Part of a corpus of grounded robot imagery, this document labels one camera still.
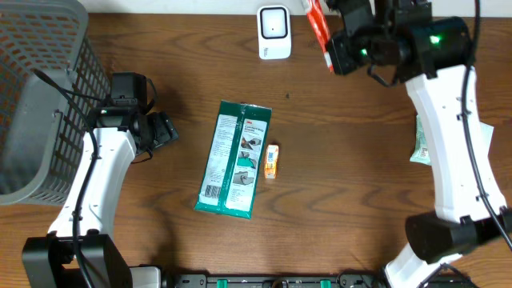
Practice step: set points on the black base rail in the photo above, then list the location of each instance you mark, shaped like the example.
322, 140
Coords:
340, 281

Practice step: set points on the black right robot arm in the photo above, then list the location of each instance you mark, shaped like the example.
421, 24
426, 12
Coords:
434, 59

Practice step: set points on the red white sachet stick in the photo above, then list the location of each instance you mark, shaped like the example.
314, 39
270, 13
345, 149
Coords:
317, 19

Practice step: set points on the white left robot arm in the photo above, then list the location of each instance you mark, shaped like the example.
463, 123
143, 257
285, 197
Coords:
79, 250

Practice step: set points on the grey plastic mesh basket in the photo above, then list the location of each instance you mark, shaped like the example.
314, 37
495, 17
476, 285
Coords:
49, 76

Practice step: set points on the light green wipes packet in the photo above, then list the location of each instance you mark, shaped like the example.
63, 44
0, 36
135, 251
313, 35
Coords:
420, 153

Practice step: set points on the white barcode scanner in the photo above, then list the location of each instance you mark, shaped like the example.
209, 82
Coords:
274, 32

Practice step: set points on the green white 3M package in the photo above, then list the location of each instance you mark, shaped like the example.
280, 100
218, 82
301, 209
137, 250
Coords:
231, 175

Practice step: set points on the white toothpaste box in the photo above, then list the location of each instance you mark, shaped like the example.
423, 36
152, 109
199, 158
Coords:
487, 134

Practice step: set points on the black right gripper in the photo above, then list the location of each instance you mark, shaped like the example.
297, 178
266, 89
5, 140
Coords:
344, 46

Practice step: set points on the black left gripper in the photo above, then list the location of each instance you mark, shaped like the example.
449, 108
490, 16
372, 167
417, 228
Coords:
163, 124

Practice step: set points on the orange Kleenex tissue pack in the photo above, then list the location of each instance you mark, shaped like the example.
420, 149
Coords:
271, 161

